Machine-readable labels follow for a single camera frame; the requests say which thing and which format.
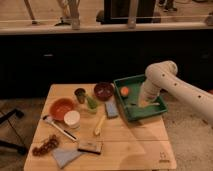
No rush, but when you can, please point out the dark metal cup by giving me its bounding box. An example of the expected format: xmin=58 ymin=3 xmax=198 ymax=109
xmin=74 ymin=88 xmax=86 ymax=104

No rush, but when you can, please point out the orange plastic bowl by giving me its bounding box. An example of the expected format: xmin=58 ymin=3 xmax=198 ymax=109
xmin=49 ymin=98 xmax=75 ymax=121

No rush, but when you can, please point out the brown scrub brush block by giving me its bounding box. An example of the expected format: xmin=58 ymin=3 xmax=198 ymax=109
xmin=78 ymin=141 xmax=102 ymax=154

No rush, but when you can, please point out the yellow banana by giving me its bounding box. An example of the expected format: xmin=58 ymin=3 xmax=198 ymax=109
xmin=94 ymin=115 xmax=106 ymax=136

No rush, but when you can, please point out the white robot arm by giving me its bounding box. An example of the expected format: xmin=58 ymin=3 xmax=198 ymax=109
xmin=138 ymin=61 xmax=213 ymax=126

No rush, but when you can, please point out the orange fruit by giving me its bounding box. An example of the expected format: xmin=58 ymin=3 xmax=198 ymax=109
xmin=120 ymin=86 xmax=130 ymax=97

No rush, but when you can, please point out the silver metal fork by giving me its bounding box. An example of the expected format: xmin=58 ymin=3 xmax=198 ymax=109
xmin=130 ymin=102 xmax=160 ymax=107

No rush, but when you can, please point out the blue cloth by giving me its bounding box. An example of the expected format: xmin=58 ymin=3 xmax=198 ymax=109
xmin=52 ymin=148 xmax=82 ymax=169

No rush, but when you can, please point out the white round container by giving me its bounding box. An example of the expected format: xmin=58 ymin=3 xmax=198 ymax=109
xmin=64 ymin=111 xmax=80 ymax=129

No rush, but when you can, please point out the light wooden table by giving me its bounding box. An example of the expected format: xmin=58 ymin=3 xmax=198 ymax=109
xmin=23 ymin=83 xmax=178 ymax=171

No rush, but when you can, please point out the red grape bunch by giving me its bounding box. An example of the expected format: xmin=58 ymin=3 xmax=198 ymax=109
xmin=32 ymin=135 xmax=59 ymax=156

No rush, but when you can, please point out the blue sponge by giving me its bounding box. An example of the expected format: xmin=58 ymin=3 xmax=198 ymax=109
xmin=105 ymin=101 xmax=119 ymax=118

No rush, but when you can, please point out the green plastic tray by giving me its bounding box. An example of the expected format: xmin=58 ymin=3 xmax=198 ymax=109
xmin=114 ymin=74 xmax=167 ymax=122

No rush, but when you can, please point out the green plastic bottle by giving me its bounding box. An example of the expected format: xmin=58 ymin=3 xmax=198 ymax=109
xmin=86 ymin=96 xmax=98 ymax=113

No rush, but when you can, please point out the black and white knife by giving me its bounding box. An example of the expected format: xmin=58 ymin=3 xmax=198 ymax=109
xmin=42 ymin=115 xmax=77 ymax=142

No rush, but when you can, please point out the black tripod stand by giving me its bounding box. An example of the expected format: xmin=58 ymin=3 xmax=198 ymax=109
xmin=0 ymin=108 xmax=29 ymax=156

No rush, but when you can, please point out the dark red bowl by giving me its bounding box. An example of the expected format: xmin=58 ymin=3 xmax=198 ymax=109
xmin=94 ymin=82 xmax=114 ymax=101

